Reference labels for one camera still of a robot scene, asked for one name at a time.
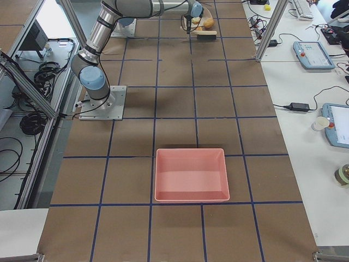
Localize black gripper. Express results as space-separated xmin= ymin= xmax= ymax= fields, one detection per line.
xmin=184 ymin=15 xmax=193 ymax=29

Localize white plastic dustpan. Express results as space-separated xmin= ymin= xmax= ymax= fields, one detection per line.
xmin=190 ymin=7 xmax=216 ymax=35

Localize white hand brush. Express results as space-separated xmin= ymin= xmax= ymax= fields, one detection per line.
xmin=193 ymin=30 xmax=217 ymax=42

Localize brown potato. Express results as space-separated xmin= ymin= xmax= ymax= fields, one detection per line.
xmin=203 ymin=17 xmax=215 ymax=29

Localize pink plastic bin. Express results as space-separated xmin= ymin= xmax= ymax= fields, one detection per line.
xmin=154 ymin=148 xmax=230 ymax=203

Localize yellow sponge on desk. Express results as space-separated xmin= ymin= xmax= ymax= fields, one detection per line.
xmin=264 ymin=4 xmax=271 ymax=11

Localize white keyboard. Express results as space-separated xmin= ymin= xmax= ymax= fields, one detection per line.
xmin=290 ymin=0 xmax=314 ymax=21

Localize blue teach pendant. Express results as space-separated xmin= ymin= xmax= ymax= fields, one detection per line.
xmin=293 ymin=41 xmax=335 ymax=70
xmin=322 ymin=103 xmax=348 ymax=148

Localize black power brick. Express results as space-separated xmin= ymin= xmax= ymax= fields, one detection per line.
xmin=289 ymin=102 xmax=310 ymax=112

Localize white paper cup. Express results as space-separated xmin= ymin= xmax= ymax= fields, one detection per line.
xmin=311 ymin=116 xmax=329 ymax=131

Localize tape roll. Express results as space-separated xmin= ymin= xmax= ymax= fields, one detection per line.
xmin=334 ymin=164 xmax=349 ymax=186

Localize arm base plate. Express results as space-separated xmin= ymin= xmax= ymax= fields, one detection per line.
xmin=111 ymin=18 xmax=137 ymax=38
xmin=79 ymin=86 xmax=127 ymax=121

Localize aluminium frame post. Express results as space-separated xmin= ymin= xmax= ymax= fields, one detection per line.
xmin=255 ymin=0 xmax=288 ymax=62

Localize coiled black cables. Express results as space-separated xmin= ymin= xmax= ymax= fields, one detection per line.
xmin=20 ymin=61 xmax=69 ymax=136

